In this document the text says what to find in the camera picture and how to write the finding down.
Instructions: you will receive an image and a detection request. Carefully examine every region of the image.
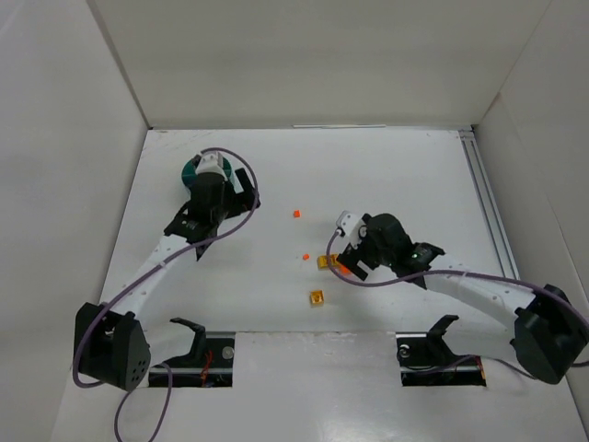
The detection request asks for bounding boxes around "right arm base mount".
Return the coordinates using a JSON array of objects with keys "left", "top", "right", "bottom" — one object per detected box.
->
[{"left": 396, "top": 315, "right": 487, "bottom": 387}]

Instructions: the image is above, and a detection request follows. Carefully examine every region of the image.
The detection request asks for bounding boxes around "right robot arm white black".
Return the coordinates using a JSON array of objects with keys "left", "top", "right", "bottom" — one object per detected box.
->
[{"left": 333, "top": 211, "right": 588, "bottom": 385}]

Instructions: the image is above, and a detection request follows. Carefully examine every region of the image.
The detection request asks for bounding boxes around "teal round divided container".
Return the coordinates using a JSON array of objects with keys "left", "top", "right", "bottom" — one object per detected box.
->
[{"left": 180, "top": 154, "right": 233, "bottom": 191}]

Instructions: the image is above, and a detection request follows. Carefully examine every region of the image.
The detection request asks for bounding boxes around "aluminium rail at table edge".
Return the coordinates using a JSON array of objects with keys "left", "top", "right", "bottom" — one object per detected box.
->
[{"left": 458, "top": 129, "right": 520, "bottom": 279}]

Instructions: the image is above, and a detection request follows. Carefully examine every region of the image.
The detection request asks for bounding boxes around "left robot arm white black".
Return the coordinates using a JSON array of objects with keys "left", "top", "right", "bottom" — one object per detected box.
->
[{"left": 72, "top": 165, "right": 260, "bottom": 392}]

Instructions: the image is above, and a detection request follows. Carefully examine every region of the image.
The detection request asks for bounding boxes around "yellow-orange square lego brick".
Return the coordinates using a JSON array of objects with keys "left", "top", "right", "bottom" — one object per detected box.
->
[{"left": 309, "top": 290, "right": 325, "bottom": 308}]

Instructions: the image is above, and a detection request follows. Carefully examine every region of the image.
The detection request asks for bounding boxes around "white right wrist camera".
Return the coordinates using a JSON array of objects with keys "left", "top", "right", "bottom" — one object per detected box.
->
[{"left": 336, "top": 211, "right": 367, "bottom": 249}]

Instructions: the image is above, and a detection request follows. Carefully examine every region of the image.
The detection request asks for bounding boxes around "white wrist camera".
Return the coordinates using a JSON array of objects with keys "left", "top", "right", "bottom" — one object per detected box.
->
[
  {"left": 336, "top": 211, "right": 367, "bottom": 249},
  {"left": 195, "top": 152, "right": 227, "bottom": 179}
]

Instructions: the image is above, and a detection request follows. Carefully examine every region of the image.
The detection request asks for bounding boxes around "yellow lego brick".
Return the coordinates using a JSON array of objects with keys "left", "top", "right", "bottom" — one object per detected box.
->
[{"left": 317, "top": 254, "right": 340, "bottom": 270}]

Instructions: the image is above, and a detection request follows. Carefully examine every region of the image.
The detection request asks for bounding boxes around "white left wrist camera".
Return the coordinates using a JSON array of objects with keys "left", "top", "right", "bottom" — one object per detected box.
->
[{"left": 195, "top": 152, "right": 227, "bottom": 179}]

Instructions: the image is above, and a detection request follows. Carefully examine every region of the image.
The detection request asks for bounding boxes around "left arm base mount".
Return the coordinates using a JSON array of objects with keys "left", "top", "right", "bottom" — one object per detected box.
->
[{"left": 144, "top": 318, "right": 236, "bottom": 389}]

